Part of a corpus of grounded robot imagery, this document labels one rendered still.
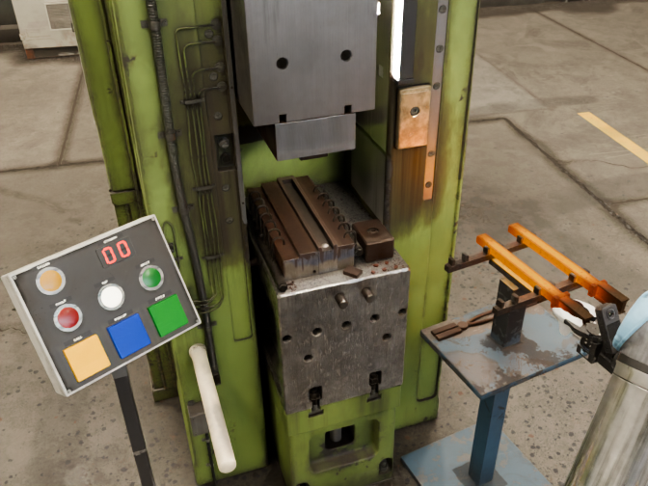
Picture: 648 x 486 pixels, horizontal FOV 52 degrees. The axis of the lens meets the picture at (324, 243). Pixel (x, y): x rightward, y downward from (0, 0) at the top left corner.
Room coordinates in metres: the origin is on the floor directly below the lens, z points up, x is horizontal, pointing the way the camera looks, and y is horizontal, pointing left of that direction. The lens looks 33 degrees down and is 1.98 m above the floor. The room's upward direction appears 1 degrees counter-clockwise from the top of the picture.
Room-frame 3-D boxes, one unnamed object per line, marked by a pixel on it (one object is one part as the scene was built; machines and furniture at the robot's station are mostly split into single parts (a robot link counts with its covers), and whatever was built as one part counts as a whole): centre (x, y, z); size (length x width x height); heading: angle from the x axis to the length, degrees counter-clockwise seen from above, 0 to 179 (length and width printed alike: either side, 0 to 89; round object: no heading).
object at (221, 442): (1.27, 0.31, 0.62); 0.44 x 0.05 x 0.05; 18
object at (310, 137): (1.66, 0.08, 1.32); 0.42 x 0.20 x 0.10; 18
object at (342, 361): (1.68, 0.03, 0.69); 0.56 x 0.38 x 0.45; 18
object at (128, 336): (1.11, 0.44, 1.01); 0.07 x 0.05 x 0.07; 133
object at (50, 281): (1.11, 0.57, 1.16); 0.05 x 0.03 x 0.04; 108
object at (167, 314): (1.18, 0.36, 1.01); 0.07 x 0.05 x 0.07; 133
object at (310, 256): (1.66, 0.08, 0.96); 0.42 x 0.20 x 0.09; 18
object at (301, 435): (1.68, 0.03, 0.23); 0.55 x 0.37 x 0.47; 18
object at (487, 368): (1.47, -0.53, 0.65); 0.40 x 0.30 x 0.02; 116
